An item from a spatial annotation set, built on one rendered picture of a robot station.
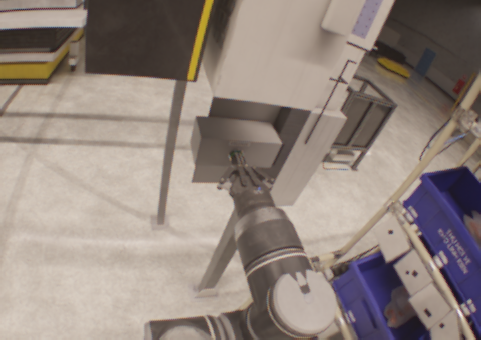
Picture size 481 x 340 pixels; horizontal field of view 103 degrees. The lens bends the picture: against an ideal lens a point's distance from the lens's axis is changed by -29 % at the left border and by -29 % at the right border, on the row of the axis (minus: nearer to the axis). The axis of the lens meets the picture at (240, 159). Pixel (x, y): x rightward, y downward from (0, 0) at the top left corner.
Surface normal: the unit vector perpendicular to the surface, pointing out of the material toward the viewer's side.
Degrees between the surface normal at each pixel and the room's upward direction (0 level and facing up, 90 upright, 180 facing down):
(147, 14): 90
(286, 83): 90
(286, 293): 5
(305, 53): 90
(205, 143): 90
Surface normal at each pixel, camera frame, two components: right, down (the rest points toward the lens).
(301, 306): 0.29, -0.73
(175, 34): 0.26, 0.68
